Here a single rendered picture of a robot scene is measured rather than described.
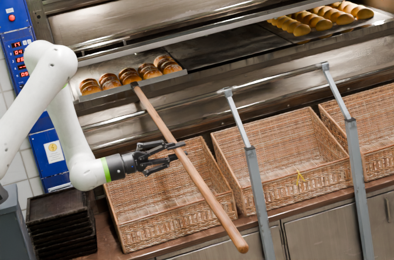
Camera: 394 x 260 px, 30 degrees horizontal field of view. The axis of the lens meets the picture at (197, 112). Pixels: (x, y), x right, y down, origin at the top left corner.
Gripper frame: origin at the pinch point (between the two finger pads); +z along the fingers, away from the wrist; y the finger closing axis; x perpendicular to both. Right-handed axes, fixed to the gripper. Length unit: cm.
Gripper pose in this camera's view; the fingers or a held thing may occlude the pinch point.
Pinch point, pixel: (177, 150)
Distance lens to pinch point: 270.4
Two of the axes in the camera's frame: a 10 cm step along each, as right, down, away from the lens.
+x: 2.5, 2.8, -9.3
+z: 9.5, -2.6, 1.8
